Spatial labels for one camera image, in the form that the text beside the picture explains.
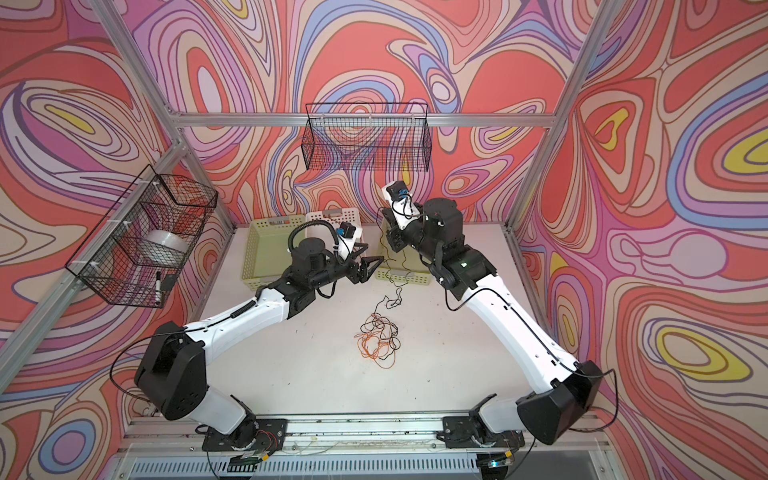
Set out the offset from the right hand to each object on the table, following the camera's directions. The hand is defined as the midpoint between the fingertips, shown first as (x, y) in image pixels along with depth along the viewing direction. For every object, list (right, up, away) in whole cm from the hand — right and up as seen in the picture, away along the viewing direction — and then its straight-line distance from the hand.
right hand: (389, 216), depth 68 cm
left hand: (-3, -8, +8) cm, 12 cm away
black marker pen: (-57, -17, +3) cm, 59 cm away
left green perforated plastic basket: (-46, -7, +43) cm, 63 cm away
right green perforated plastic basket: (+5, -12, +8) cm, 16 cm away
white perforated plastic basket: (-21, +6, +51) cm, 55 cm away
